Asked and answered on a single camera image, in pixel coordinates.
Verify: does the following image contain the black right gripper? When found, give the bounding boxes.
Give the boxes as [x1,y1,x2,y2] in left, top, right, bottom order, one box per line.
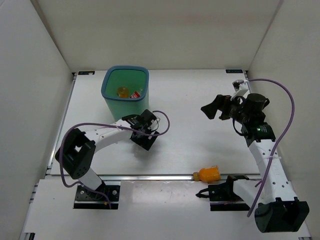
[201,94,250,125]

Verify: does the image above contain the small orange bottle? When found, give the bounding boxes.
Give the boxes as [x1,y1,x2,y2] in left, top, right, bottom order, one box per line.
[116,86,130,99]

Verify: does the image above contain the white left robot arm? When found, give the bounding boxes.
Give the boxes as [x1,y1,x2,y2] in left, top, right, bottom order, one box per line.
[55,109,159,200]

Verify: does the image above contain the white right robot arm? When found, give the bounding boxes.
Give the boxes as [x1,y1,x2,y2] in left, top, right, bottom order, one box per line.
[196,93,310,233]

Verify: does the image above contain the green plastic bin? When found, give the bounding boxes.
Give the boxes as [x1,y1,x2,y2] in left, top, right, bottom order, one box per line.
[101,65,149,121]

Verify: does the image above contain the right blue corner label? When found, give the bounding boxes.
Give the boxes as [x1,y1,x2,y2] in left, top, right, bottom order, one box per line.
[225,69,243,74]

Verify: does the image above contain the blue corner label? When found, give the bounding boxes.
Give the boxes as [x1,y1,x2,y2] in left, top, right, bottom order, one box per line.
[77,70,95,76]
[225,69,243,74]

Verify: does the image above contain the clear bottle red label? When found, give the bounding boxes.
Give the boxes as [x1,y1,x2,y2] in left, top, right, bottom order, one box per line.
[129,88,146,100]

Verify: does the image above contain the orange juice bottle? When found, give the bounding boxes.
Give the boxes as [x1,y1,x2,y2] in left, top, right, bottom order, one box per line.
[193,165,221,183]

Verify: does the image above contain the left blue corner label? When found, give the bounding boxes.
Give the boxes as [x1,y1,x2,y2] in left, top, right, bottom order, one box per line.
[77,70,95,76]

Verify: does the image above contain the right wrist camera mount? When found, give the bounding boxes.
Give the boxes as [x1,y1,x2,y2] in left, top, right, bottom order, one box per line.
[231,79,249,101]

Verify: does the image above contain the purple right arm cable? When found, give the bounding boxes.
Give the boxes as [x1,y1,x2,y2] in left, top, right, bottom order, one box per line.
[246,78,296,218]

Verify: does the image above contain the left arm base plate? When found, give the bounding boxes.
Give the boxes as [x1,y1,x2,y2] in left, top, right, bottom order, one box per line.
[73,183,121,210]

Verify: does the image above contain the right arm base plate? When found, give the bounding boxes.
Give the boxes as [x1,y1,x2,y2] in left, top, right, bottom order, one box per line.
[195,175,259,212]

